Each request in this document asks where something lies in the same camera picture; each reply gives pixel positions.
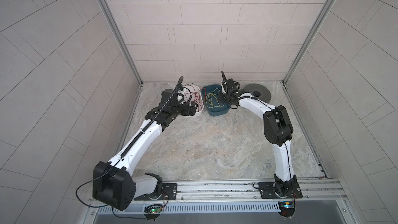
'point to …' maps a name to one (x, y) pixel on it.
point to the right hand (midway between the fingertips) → (218, 96)
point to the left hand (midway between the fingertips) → (194, 102)
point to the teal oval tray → (216, 111)
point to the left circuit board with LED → (154, 210)
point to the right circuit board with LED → (287, 208)
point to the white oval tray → (196, 86)
